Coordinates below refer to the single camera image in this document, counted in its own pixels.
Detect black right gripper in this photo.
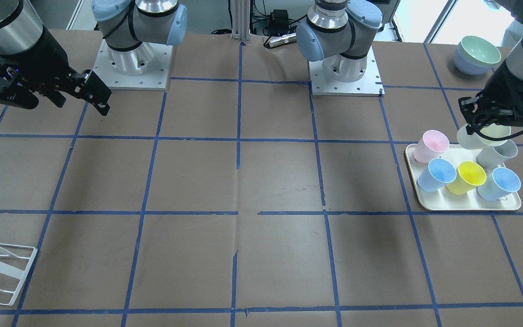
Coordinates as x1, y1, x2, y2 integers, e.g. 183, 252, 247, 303
12, 27, 112, 116

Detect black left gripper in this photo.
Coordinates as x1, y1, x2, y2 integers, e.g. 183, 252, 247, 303
458, 62, 523, 132

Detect white ikea cup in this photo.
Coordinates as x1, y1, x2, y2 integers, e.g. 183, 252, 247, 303
456, 123, 512, 150

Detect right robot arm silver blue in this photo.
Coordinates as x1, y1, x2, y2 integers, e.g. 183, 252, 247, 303
0, 0, 187, 116

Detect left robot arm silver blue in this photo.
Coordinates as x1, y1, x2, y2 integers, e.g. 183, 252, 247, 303
296, 0, 523, 134

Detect grey cup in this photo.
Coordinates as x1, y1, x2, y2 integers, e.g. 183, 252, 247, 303
477, 139, 518, 169

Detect blue cup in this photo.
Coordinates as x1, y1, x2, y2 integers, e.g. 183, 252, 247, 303
416, 158, 457, 193
477, 166, 522, 201

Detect beige cup tray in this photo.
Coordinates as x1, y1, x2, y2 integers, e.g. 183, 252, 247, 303
404, 144, 522, 211

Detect yellow cup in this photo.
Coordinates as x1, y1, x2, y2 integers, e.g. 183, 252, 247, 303
446, 161, 487, 195

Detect pink cup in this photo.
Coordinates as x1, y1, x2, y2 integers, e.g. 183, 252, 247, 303
413, 130, 450, 164

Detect stacked green blue bowls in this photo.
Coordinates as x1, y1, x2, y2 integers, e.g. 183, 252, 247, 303
453, 35, 502, 76

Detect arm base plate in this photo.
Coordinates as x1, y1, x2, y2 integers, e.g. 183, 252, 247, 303
308, 48, 385, 97
93, 40, 174, 91

